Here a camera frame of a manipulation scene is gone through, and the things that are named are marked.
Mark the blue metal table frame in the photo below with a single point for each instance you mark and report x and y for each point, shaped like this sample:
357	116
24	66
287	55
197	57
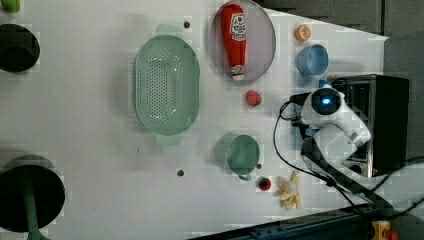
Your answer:
350	223

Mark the black round mount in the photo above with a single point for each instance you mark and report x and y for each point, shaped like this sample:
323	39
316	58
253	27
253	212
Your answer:
19	48
31	193

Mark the yellow red emergency button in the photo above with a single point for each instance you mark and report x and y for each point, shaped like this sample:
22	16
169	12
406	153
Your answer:
383	231

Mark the green cup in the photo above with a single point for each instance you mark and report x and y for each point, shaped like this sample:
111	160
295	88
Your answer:
238	154

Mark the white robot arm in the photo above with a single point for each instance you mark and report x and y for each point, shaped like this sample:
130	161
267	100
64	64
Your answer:
338	133

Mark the red ketchup bottle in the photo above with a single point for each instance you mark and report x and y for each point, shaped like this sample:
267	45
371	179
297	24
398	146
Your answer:
234	36

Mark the blue cup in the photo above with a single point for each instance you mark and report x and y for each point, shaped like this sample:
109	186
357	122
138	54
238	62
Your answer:
313	60

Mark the black round mount lower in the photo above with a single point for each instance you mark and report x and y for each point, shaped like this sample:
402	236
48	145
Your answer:
31	193

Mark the black steel toaster oven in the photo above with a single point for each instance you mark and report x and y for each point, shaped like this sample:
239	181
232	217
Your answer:
372	111

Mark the red toy strawberry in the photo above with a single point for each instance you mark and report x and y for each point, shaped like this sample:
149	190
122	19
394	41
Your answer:
264	184

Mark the orange slice toy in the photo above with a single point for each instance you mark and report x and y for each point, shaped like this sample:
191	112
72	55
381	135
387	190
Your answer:
302	33

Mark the pink toy fruit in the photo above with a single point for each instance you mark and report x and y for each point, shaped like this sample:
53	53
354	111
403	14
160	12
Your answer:
253	98

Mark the black round mount upper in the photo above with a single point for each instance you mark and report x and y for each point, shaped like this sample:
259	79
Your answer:
19	48

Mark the peeled toy banana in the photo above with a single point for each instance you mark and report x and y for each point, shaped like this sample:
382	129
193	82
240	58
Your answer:
290	196

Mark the green object top corner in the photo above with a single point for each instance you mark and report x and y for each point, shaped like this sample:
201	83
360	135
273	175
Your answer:
11	6

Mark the green plastic colander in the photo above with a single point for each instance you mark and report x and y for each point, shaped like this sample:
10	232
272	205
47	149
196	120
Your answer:
166	85

